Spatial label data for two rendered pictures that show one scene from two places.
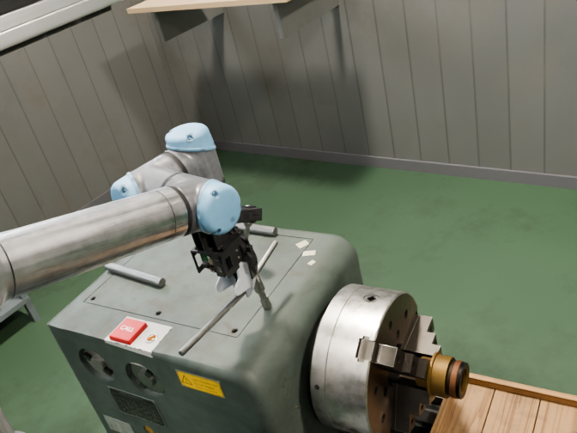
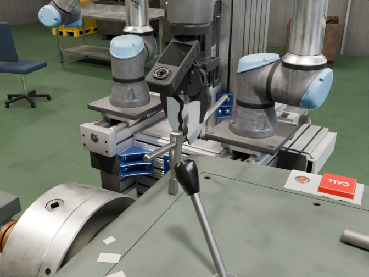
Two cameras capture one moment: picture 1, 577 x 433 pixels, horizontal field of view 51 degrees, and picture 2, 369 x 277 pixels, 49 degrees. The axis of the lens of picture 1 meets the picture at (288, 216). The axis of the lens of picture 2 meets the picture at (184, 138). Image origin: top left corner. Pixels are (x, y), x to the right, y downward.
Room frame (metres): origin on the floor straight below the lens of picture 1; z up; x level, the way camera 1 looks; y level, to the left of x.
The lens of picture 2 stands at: (1.62, 0.01, 1.64)
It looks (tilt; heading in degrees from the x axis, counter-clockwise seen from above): 24 degrees down; 170
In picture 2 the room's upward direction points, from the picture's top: straight up
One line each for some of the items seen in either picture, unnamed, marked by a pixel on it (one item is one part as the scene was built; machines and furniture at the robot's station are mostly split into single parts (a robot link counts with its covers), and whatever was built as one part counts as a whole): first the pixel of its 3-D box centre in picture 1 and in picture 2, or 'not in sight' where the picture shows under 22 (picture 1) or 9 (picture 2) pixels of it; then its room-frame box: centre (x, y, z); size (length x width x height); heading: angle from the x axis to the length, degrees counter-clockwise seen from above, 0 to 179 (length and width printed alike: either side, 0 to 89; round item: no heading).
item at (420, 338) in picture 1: (421, 336); not in sight; (0.98, -0.22, 1.09); 0.12 x 0.11 x 0.05; 144
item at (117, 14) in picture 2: not in sight; (108, 37); (-5.22, -0.11, 0.47); 1.82 x 0.69 x 0.94; 48
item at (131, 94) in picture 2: not in sight; (129, 88); (0.19, 0.04, 1.21); 0.15 x 0.15 x 0.10
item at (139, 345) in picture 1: (142, 343); (322, 198); (1.03, 0.37, 1.23); 0.13 x 0.08 x 0.06; 54
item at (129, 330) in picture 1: (129, 332); (337, 187); (1.04, 0.39, 1.26); 0.06 x 0.06 x 0.02; 54
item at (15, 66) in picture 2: not in sight; (19, 62); (-3.44, -1.16, 0.50); 0.59 x 0.56 x 1.01; 134
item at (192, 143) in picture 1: (193, 160); not in sight; (0.95, 0.13, 1.64); 0.09 x 0.08 x 0.11; 131
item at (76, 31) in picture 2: not in sight; (79, 17); (-8.84, -0.84, 0.35); 1.20 x 0.85 x 0.71; 138
